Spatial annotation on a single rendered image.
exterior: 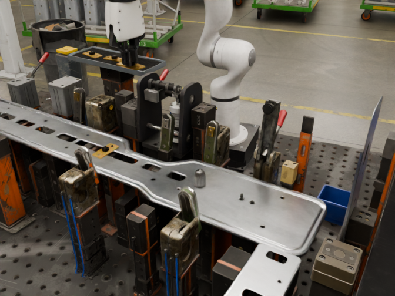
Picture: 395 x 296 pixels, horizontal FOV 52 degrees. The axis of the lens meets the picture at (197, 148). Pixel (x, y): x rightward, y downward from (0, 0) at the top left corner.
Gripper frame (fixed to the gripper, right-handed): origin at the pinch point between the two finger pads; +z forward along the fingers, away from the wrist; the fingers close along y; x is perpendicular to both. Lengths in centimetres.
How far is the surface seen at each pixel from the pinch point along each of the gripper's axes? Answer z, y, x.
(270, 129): 17.0, -14.7, 37.0
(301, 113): 131, -255, -61
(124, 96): 20.1, -11.2, -17.8
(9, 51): 96, -138, -360
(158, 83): 11.9, -11.8, -1.6
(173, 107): 19.6, -13.7, 2.4
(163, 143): 28.9, -6.7, 3.8
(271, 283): 31, 20, 58
